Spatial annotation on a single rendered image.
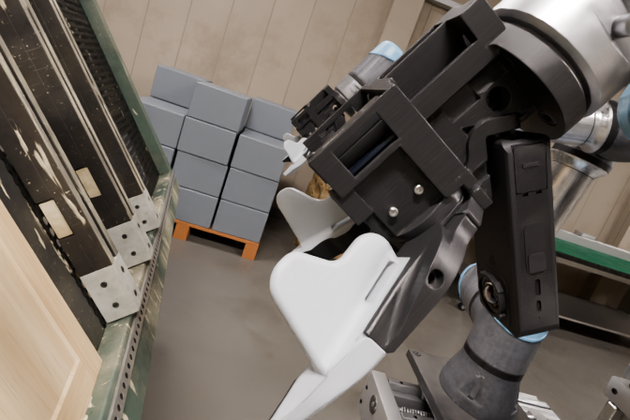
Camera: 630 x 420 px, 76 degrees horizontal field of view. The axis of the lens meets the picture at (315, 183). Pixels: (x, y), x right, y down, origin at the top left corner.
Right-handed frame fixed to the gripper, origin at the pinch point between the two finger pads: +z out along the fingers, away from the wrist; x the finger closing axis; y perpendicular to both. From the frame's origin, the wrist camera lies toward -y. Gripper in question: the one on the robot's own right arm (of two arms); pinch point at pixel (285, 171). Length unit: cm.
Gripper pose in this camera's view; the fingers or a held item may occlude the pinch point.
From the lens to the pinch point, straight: 91.0
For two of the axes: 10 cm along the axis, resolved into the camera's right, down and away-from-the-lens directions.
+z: -7.3, 6.8, 1.0
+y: -6.8, -6.9, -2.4
